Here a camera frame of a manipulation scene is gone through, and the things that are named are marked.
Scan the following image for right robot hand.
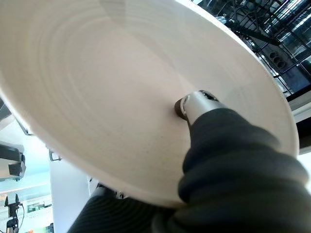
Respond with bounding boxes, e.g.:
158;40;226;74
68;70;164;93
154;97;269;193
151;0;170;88
70;90;311;233

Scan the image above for beige round plate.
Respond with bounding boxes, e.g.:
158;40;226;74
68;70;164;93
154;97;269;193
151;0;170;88
0;0;298;209

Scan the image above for dark wire dishwasher rack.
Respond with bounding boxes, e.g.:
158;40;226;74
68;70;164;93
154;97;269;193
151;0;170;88
194;0;311;95

